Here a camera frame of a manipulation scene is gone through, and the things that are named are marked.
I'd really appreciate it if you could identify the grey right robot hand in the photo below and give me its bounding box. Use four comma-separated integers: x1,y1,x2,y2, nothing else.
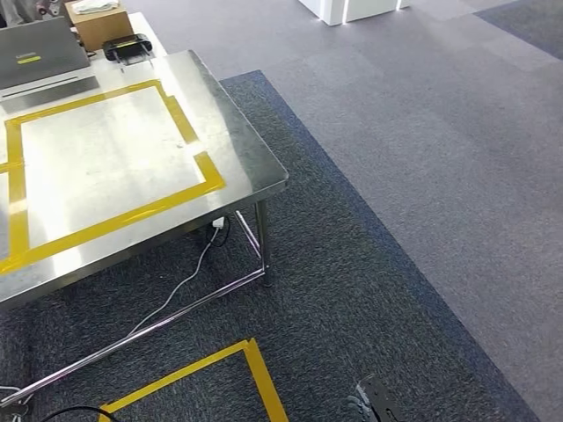
346,395,373,422

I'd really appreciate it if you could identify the steel workbench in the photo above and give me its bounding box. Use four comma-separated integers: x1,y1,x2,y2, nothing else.
0,49,290,409

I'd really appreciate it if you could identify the yellow tape on workbench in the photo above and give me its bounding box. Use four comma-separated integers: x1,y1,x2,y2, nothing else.
0,78,226,276

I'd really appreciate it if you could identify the yellow floor tape square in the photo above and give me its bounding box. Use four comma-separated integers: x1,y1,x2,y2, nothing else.
97,338,290,422

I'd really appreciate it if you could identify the white illuminated plinth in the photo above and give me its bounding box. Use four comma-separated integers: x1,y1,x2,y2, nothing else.
299,0,410,27

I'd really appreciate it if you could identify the white table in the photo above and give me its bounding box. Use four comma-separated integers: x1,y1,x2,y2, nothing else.
128,11,168,60

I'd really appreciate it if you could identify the black handheld controller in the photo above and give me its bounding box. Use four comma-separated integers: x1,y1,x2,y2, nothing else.
102,33,154,64

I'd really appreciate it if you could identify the brown cardboard box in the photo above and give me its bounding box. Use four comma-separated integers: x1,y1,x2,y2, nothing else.
64,0,134,53

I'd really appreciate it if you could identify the white cloth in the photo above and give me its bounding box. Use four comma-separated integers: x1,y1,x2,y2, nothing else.
69,0,120,16

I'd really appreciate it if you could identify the grey laptop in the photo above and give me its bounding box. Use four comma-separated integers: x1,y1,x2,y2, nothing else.
0,16,96,99

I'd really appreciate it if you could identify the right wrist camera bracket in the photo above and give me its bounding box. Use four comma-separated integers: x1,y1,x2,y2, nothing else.
356,374,403,422

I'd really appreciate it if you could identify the white power cable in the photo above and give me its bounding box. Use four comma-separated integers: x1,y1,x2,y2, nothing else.
125,216,226,339

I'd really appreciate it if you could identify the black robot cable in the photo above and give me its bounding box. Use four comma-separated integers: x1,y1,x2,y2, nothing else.
39,405,119,422

